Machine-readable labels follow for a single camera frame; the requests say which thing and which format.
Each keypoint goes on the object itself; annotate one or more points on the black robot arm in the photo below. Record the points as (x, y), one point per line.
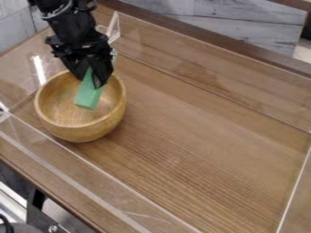
(68, 17)

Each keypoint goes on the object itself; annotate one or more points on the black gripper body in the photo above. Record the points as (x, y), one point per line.
(92, 45)

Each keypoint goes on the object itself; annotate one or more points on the green rectangular block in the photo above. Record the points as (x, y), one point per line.
(88, 94)

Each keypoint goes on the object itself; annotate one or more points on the brown wooden bowl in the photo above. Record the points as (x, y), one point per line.
(71, 122)

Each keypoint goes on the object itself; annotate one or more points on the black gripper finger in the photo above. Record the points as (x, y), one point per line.
(76, 64)
(101, 69)

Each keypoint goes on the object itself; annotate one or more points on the black table leg bracket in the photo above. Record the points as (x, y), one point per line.
(36, 217)

